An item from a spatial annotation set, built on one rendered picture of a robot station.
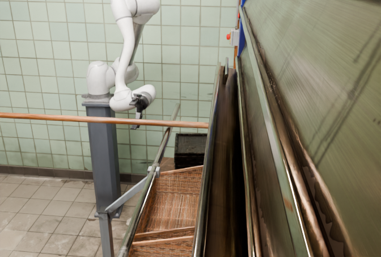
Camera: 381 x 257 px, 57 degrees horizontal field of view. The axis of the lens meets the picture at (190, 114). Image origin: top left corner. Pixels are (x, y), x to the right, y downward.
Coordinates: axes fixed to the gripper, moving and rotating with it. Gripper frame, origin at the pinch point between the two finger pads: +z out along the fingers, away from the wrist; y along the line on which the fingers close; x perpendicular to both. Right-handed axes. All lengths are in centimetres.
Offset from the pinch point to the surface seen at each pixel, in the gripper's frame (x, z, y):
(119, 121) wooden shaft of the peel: 4.0, 9.7, -1.0
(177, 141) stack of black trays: -18, -41, 35
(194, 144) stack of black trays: -29, -40, 36
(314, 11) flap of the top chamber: -59, 109, -68
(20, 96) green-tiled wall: 133, -111, 38
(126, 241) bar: -21, 87, 0
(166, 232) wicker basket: -24, 36, 42
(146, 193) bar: -22, 63, 1
